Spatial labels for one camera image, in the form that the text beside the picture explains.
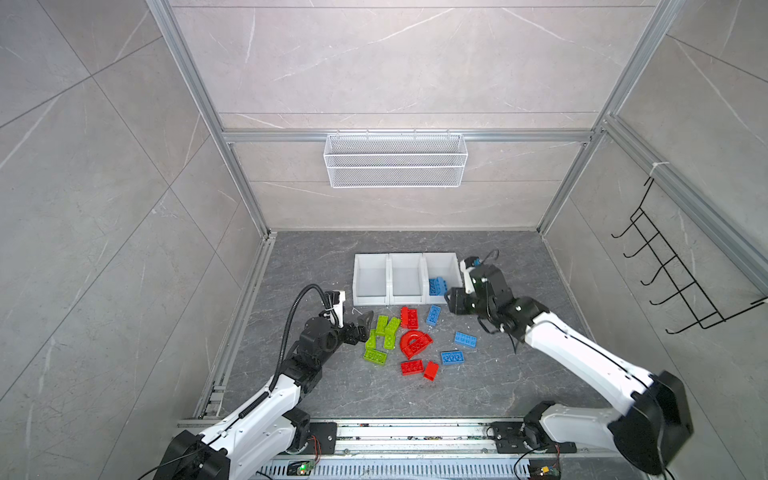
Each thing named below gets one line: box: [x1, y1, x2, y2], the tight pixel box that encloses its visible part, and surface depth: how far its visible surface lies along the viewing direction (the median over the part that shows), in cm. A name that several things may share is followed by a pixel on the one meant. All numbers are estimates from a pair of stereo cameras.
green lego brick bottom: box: [363, 349, 387, 366], surface depth 88 cm
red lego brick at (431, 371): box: [424, 361, 439, 381], surface depth 85 cm
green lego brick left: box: [365, 329, 377, 350], surface depth 92 cm
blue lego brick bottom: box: [441, 351, 464, 365], surface depth 87 cm
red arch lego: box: [400, 330, 434, 360], surface depth 90 cm
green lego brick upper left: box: [375, 315, 389, 335], surface depth 94 cm
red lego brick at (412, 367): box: [400, 359, 425, 376], surface depth 86 cm
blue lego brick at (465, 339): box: [454, 331, 478, 348], surface depth 90 cm
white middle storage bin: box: [388, 253, 426, 305], surface depth 103 cm
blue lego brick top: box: [426, 305, 441, 326], surface depth 97 cm
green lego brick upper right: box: [384, 317, 401, 349], surface depth 92 cm
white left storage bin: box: [352, 253, 390, 306], surface depth 103 cm
